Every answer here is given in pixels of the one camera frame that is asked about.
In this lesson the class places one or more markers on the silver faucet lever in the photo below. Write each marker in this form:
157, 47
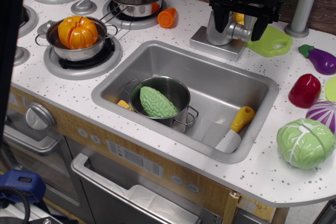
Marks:
241, 32

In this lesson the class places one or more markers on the steel pot on burner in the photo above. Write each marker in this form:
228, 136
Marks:
63, 52

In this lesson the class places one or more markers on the silver toy faucet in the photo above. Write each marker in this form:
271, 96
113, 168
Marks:
209, 40

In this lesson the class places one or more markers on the back right stove burner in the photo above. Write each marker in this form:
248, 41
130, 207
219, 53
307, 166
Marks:
122, 21

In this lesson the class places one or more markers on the green cutting board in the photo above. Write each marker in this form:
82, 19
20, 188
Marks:
272, 43

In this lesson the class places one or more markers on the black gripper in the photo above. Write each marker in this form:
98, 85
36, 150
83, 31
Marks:
265, 12

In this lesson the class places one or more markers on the front right stove burner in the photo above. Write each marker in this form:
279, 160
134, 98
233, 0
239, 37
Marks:
104, 61

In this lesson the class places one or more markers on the purple onion toy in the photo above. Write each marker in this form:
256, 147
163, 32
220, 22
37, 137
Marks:
323, 112

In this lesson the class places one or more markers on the silver oven dial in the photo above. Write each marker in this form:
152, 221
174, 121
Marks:
38, 117

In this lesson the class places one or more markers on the grey support post right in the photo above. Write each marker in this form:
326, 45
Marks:
298, 27

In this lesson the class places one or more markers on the red bell pepper toy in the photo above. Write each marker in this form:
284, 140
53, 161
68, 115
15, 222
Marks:
305, 92

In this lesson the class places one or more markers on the yellow toy behind faucet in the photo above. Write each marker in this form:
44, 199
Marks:
238, 18

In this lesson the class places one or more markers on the light green toy piece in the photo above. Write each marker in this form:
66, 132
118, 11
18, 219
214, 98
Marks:
330, 89

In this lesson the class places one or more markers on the silver stove knob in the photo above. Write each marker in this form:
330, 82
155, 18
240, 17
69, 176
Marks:
83, 7

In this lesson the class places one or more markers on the green cabbage toy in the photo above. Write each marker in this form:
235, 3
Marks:
305, 143

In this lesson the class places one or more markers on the silver oven door handle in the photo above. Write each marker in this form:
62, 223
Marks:
44, 147

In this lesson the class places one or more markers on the steel pot in sink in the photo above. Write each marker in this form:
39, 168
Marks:
175, 91

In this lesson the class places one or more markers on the silver sink basin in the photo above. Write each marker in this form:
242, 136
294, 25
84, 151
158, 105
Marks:
208, 93

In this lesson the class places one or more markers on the green bitter melon toy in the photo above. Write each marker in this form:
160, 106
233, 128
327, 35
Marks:
155, 104

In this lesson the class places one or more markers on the yellow corn toy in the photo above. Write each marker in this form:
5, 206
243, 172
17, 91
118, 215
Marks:
125, 105

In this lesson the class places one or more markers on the blue clamp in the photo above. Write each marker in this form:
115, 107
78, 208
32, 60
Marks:
29, 184

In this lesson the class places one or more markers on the silver dishwasher door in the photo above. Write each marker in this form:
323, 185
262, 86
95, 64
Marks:
117, 194

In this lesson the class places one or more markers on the dark foreground pole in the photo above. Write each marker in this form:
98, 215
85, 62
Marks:
10, 21

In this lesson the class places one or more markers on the orange pumpkin toy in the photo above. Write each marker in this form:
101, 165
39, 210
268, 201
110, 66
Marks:
77, 32

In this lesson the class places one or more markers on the yellow handled toy knife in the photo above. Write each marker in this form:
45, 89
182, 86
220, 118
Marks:
232, 139

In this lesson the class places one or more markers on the purple eggplant toy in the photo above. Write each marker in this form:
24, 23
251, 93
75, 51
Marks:
322, 61

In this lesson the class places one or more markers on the orange carrot toy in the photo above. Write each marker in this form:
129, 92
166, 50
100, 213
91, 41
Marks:
167, 17

